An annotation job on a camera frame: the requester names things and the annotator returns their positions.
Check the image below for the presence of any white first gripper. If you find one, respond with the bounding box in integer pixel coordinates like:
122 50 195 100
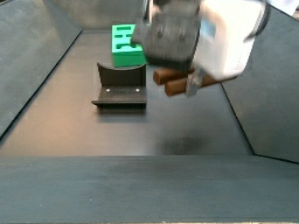
185 0 271 97

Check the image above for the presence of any green shape-sorter fixture block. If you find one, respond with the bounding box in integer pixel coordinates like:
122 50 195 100
110 24 145 67

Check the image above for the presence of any black curved holder stand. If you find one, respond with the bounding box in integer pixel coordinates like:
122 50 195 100
90 63 146 107

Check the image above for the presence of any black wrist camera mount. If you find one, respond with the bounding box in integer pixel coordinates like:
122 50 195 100
130 0 201 71

